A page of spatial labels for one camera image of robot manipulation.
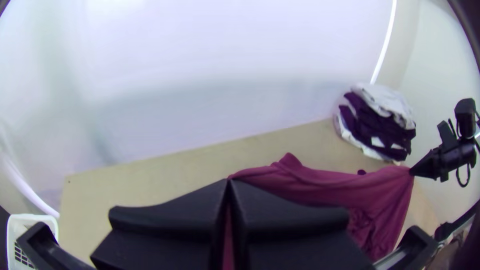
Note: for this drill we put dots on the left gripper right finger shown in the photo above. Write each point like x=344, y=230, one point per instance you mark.
x=292, y=232

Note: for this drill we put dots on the maroon t-shirt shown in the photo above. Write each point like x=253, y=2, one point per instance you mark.
x=360, y=198

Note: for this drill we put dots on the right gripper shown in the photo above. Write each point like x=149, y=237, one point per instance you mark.
x=455, y=155

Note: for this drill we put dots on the pile of folded clothes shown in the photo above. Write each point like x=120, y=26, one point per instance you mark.
x=378, y=120

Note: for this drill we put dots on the white pole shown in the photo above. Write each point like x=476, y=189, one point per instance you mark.
x=26, y=195
x=384, y=41

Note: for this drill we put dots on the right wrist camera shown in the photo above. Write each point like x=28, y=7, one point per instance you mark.
x=465, y=116

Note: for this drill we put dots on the white laundry basket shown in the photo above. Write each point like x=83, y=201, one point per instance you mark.
x=26, y=225

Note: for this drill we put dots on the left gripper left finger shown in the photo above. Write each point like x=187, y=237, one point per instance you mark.
x=168, y=225

